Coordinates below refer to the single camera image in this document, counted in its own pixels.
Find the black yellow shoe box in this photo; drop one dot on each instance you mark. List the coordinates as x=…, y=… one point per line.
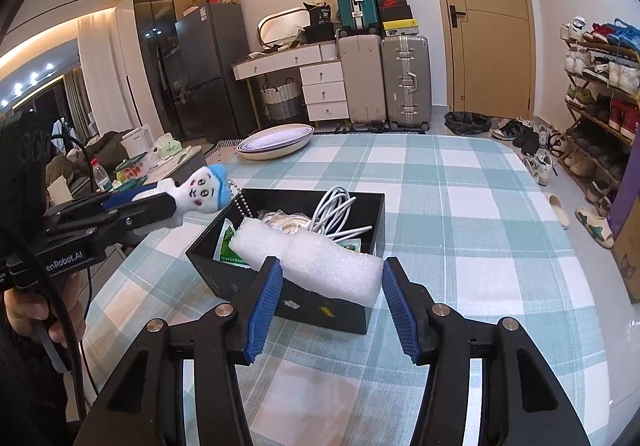
x=400, y=28

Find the teal checked tablecloth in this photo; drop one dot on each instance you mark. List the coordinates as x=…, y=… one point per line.
x=475, y=236

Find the black cardboard box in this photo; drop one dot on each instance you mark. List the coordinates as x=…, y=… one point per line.
x=340, y=318

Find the dark glass cabinet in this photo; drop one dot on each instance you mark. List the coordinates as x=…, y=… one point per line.
x=160, y=50

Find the grey side table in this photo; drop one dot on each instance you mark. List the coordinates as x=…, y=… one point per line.
x=190, y=158

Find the clear water bottle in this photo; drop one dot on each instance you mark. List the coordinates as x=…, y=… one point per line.
x=102, y=175

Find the green plastic packet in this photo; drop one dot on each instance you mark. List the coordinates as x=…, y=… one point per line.
x=230, y=251

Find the patterned floor mat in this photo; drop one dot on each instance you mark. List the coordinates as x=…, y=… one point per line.
x=222, y=148

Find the silver suitcase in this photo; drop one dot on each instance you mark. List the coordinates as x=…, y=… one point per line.
x=406, y=80

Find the white plush toy blue hat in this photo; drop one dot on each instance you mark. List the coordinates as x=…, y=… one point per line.
x=200, y=191

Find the black paper bag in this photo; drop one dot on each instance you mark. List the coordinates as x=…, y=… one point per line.
x=320, y=15

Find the tan wooden door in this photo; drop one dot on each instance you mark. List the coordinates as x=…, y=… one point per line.
x=490, y=25

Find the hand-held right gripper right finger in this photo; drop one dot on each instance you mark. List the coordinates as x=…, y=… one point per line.
x=400, y=321

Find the white foam block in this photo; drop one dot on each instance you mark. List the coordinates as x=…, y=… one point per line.
x=320, y=261

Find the black trash bag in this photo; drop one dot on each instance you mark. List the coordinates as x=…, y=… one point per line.
x=467, y=123

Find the black red shoe box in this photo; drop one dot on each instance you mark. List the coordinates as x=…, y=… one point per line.
x=395, y=1

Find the white dressing desk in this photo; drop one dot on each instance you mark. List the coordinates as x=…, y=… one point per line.
x=320, y=85

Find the person's left hand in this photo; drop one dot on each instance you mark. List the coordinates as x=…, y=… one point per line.
x=30, y=313

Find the beige suitcase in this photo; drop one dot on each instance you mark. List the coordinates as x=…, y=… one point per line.
x=362, y=80

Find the green tissue pack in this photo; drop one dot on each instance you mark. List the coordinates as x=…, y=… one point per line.
x=167, y=145

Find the cream slipper green star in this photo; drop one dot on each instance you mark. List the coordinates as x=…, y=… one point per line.
x=595, y=226

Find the woven laundry basket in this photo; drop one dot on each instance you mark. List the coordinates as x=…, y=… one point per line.
x=281, y=103

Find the pile of floor shoes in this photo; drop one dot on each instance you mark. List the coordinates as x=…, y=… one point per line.
x=530, y=145

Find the dark clothing pile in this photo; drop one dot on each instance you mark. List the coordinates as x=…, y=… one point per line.
x=100, y=150

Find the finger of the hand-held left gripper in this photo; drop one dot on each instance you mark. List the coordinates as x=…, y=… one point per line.
x=125, y=198
x=130, y=223

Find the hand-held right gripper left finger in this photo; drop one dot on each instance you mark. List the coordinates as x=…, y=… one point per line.
x=260, y=321

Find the white electric kettle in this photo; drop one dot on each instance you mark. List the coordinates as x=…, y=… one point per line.
x=137, y=140

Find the white curtain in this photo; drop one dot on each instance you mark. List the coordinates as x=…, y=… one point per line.
x=102, y=75

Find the white shallow dish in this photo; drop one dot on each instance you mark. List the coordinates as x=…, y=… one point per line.
x=275, y=143

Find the brown cardboard box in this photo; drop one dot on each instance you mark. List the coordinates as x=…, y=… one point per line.
x=629, y=261

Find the grey refrigerator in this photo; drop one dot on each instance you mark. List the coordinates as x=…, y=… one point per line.
x=215, y=75

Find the wooden shoe rack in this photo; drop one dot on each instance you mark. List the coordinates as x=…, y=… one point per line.
x=595, y=113

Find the rows of assorted shoes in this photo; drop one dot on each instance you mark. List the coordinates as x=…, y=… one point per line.
x=610, y=70

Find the purple bag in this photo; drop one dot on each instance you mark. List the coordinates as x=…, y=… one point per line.
x=627, y=206

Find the oval mirror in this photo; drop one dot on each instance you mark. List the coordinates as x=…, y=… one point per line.
x=285, y=28

